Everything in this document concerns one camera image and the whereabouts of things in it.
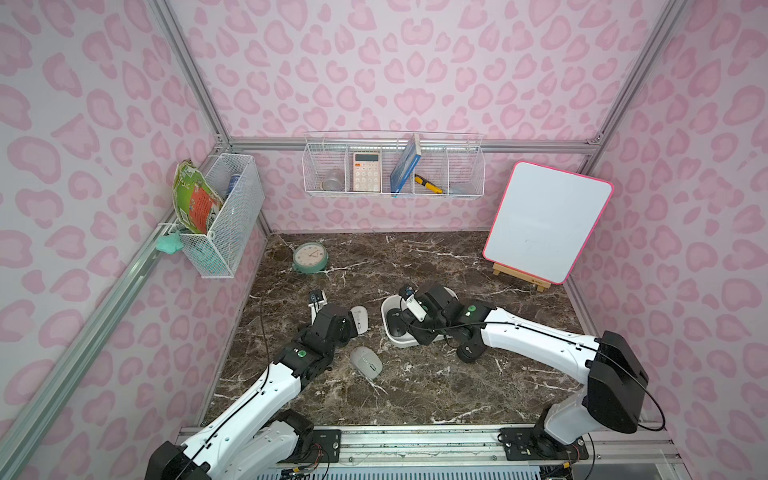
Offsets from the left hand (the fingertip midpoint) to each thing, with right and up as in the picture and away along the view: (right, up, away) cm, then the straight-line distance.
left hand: (334, 314), depth 82 cm
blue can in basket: (-30, +37, +4) cm, 48 cm away
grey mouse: (+9, -14, +2) cm, 16 cm away
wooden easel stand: (+53, +11, +21) cm, 58 cm away
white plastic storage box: (+21, -5, -7) cm, 22 cm away
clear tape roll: (-3, +39, +13) cm, 41 cm away
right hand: (+22, -2, 0) cm, 22 cm away
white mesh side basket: (-30, +39, +6) cm, 49 cm away
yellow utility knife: (+28, +39, +16) cm, 51 cm away
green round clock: (-15, +16, +28) cm, 35 cm away
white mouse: (+6, -3, +11) cm, 13 cm away
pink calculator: (+8, +43, +13) cm, 45 cm away
